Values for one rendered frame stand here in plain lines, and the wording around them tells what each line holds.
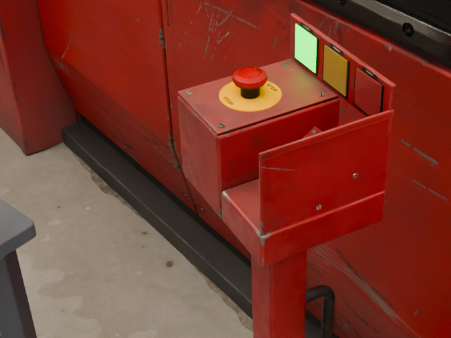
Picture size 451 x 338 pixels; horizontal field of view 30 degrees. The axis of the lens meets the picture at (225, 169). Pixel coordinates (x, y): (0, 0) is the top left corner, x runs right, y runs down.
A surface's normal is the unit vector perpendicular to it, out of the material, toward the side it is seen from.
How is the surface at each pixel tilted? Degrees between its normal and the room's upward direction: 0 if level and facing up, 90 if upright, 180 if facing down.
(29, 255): 0
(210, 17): 90
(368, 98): 90
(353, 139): 90
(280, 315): 90
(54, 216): 0
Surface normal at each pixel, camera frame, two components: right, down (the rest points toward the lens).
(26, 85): 0.59, 0.45
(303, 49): -0.89, 0.30
